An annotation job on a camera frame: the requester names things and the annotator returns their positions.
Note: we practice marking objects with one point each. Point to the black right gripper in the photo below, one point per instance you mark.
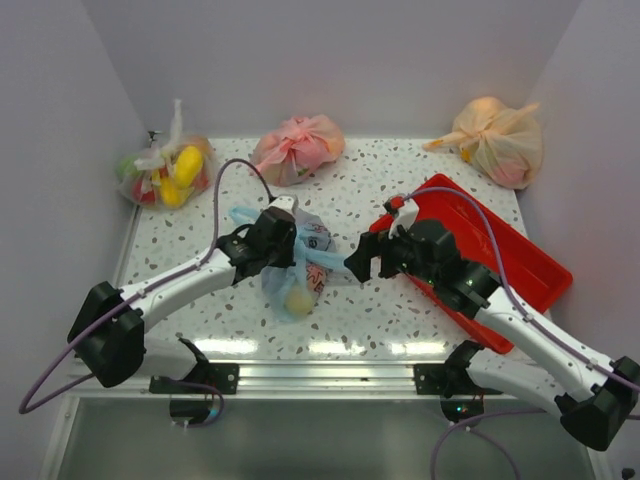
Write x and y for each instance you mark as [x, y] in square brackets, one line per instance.
[374, 244]

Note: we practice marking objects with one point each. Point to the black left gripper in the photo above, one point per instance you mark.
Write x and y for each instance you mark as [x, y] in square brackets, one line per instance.
[287, 260]

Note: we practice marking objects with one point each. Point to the blue printed plastic bag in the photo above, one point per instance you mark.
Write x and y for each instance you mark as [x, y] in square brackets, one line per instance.
[293, 291]

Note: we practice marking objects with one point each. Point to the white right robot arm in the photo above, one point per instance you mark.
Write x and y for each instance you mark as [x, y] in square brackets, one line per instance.
[591, 394]

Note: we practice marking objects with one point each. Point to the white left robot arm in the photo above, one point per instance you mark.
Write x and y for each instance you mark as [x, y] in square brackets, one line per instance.
[109, 334]

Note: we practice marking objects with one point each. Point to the pink knotted plastic bag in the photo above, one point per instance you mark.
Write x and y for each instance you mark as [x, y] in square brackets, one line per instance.
[295, 150]

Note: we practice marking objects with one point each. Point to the clear bag with fruit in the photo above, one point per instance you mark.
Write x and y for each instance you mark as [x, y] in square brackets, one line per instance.
[175, 168]

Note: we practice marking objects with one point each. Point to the orange knotted plastic bag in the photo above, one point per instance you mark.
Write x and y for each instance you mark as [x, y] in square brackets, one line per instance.
[503, 143]

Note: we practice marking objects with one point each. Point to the red plastic tray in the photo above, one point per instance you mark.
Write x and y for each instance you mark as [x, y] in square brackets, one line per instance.
[535, 276]

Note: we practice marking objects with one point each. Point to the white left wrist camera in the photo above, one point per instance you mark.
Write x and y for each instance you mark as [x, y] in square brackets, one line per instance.
[284, 205]

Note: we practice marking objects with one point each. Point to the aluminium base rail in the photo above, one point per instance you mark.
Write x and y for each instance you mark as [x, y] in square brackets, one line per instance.
[325, 377]

